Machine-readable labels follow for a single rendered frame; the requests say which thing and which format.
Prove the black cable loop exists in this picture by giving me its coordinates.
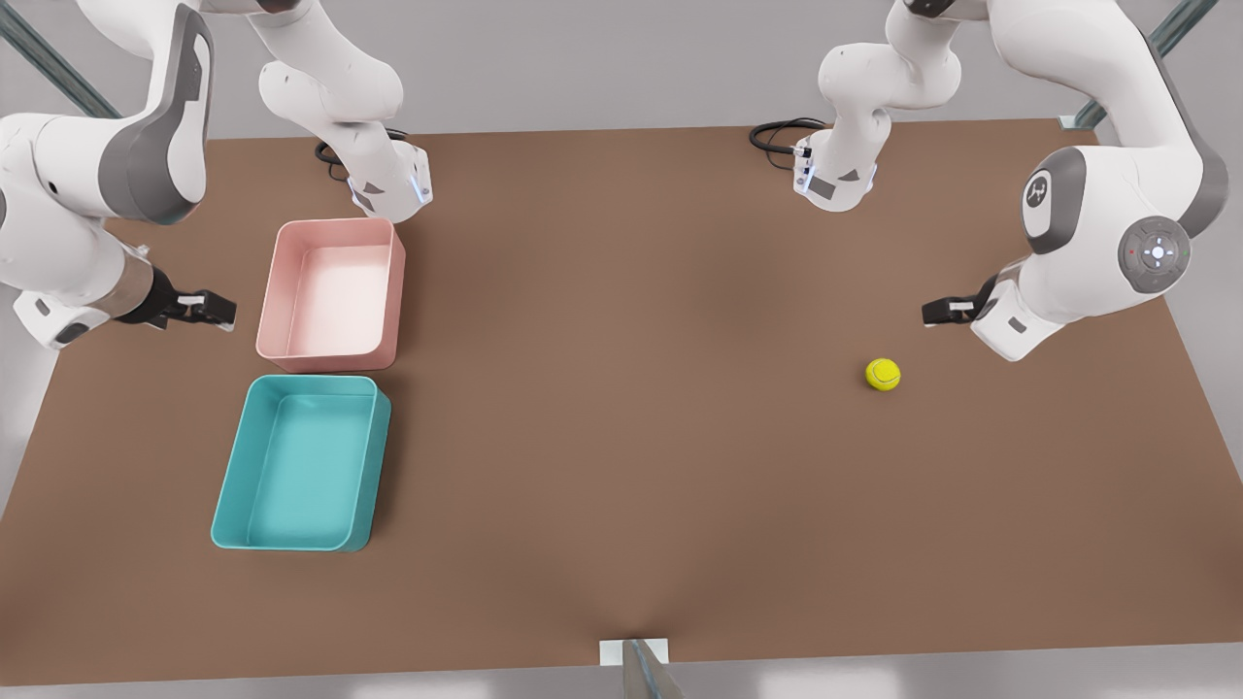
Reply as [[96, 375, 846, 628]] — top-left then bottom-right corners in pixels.
[[315, 128, 411, 183], [749, 117, 829, 173]]

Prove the teal rectangular tray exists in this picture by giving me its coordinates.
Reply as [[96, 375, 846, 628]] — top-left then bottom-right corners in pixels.
[[211, 375, 393, 553]]

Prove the silver frame post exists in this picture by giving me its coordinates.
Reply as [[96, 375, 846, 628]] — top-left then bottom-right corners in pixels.
[[1059, 0, 1220, 131], [599, 638, 686, 699], [0, 8, 122, 120]]

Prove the pink rectangular tray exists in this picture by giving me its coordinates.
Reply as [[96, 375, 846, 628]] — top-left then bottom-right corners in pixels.
[[255, 217, 407, 374]]

